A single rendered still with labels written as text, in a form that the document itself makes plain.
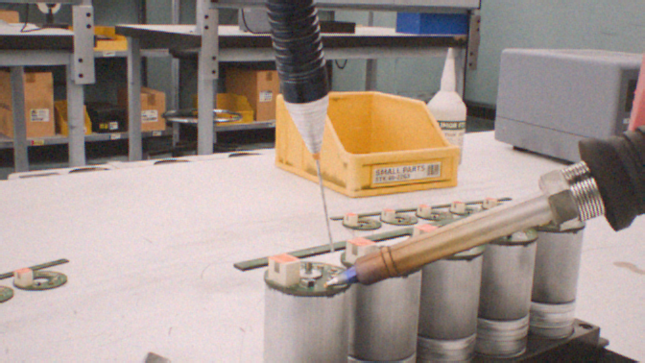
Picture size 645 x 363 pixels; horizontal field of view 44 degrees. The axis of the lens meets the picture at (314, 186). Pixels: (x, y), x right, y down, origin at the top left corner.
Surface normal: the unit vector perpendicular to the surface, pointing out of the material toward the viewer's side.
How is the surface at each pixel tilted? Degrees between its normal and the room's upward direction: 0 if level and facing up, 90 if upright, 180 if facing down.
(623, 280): 0
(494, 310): 90
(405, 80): 90
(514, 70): 90
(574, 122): 90
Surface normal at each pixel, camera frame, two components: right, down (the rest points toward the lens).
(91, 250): 0.04, -0.97
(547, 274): -0.24, 0.22
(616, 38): -0.80, 0.11
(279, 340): -0.63, 0.15
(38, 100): 0.60, 0.21
